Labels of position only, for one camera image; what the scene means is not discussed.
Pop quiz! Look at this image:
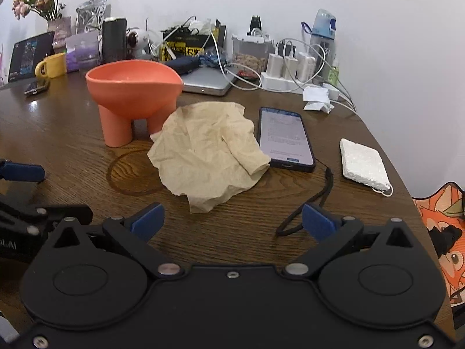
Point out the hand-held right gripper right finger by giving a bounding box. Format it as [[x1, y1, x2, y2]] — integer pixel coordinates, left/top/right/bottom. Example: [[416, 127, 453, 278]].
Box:
[[281, 204, 415, 279]]

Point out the blue cable bundle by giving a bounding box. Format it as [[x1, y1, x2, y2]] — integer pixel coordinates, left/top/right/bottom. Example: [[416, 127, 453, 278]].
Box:
[[199, 53, 228, 67]]

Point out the small green bottle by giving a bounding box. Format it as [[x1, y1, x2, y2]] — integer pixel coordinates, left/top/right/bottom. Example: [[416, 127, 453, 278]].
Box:
[[329, 56, 340, 86]]

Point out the small black phone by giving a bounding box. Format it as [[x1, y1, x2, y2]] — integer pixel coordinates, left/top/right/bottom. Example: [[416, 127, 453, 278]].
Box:
[[24, 79, 50, 96]]

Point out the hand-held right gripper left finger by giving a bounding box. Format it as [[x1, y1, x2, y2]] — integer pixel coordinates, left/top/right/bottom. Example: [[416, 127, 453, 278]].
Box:
[[54, 203, 184, 279]]

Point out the black phone strap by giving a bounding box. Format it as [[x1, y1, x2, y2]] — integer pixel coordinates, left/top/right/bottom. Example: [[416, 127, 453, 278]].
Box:
[[276, 167, 335, 237]]

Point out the clear snack container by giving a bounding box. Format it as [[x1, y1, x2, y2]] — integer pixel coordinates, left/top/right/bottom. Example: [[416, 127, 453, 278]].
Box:
[[232, 33, 275, 75]]

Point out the white charger plug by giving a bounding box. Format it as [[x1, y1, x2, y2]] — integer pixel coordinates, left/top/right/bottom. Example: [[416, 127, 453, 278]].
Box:
[[283, 55, 299, 81], [297, 51, 316, 82], [267, 53, 284, 81]]

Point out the purple tissue box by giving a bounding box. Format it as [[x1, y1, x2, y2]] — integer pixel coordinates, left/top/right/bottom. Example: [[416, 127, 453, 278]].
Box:
[[65, 31, 100, 73]]

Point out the crumpled white tissue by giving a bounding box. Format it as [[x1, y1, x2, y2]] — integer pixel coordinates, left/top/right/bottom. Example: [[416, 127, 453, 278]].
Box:
[[303, 85, 335, 113]]

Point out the blue lid water bottle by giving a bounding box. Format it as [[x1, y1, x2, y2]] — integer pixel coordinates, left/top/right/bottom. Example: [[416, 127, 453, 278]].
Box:
[[301, 9, 337, 86]]

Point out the orange footed bowl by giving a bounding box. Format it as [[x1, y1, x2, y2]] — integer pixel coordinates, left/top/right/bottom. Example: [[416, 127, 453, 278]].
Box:
[[85, 61, 183, 148]]

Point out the glass flower vase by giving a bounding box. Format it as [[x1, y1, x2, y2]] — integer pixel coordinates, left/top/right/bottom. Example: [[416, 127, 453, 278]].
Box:
[[47, 16, 71, 42]]

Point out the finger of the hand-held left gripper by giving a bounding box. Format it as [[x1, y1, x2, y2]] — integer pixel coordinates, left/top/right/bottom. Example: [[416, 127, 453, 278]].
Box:
[[0, 204, 93, 235], [0, 160, 46, 184]]

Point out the silver laptop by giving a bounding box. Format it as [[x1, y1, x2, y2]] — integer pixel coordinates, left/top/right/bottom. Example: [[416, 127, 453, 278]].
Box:
[[180, 66, 237, 97]]

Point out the silver foil bag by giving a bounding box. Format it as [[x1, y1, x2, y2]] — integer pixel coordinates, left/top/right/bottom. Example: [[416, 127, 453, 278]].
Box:
[[76, 0, 110, 35]]

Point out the black and yellow box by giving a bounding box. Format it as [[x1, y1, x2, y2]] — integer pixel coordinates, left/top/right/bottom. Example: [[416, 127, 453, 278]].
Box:
[[160, 25, 226, 62]]

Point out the orange fox cushion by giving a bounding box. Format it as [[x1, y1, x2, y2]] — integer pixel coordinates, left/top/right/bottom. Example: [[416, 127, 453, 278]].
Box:
[[412, 182, 465, 306]]

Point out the white power strip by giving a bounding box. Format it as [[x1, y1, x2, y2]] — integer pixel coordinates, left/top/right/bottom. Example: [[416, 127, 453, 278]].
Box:
[[261, 71, 349, 100]]

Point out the yellow mug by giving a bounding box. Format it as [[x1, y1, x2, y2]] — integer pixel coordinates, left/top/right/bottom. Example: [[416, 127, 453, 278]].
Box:
[[35, 53, 68, 79]]

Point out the white round camera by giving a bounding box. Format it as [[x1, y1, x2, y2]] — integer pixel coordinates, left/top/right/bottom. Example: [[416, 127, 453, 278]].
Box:
[[126, 27, 151, 60]]

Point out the clear glass cup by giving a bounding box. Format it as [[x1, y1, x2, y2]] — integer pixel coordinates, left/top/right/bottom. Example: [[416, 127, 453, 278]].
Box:
[[74, 42, 100, 70]]

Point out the black speaker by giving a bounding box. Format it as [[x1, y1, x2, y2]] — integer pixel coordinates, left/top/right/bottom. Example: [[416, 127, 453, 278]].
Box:
[[102, 16, 128, 64]]

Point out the dark blue pouch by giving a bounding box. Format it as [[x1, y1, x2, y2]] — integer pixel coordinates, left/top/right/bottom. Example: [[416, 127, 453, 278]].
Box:
[[165, 56, 200, 75]]

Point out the white charging cable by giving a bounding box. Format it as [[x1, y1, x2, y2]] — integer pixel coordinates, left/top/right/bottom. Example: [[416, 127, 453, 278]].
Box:
[[280, 38, 358, 113], [214, 33, 263, 91]]

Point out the black tablet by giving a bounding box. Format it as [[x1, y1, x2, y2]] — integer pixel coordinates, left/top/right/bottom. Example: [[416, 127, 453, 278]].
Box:
[[7, 31, 55, 82]]

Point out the brown paper napkin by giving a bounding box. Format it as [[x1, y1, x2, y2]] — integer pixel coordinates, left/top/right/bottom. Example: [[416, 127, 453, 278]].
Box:
[[147, 102, 271, 214]]

